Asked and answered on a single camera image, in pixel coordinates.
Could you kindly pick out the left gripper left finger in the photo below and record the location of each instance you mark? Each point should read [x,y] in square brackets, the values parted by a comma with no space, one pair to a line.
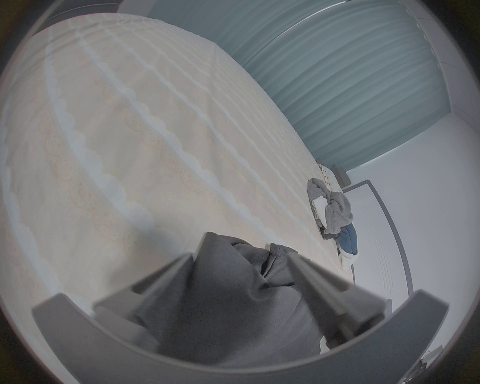
[157,279]

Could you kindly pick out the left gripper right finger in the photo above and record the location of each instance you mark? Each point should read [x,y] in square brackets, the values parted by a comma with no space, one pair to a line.
[337,300]

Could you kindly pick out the black T-shirt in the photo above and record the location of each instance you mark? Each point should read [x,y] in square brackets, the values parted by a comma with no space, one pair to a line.
[232,307]

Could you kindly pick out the pile of clothes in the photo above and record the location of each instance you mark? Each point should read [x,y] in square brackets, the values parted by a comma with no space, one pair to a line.
[335,213]

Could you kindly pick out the bed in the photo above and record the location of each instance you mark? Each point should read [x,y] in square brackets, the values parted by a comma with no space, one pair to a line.
[150,131]

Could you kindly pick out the grey bedside table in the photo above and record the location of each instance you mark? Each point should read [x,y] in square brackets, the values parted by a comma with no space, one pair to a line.
[342,175]

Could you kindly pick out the white printed pillow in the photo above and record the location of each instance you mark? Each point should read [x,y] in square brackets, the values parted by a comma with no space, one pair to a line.
[327,174]

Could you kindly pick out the blue-green curtain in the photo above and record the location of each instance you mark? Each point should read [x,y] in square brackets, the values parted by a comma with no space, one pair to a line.
[356,93]
[225,15]

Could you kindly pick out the black chest of drawers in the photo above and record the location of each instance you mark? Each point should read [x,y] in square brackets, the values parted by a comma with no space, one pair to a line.
[86,4]

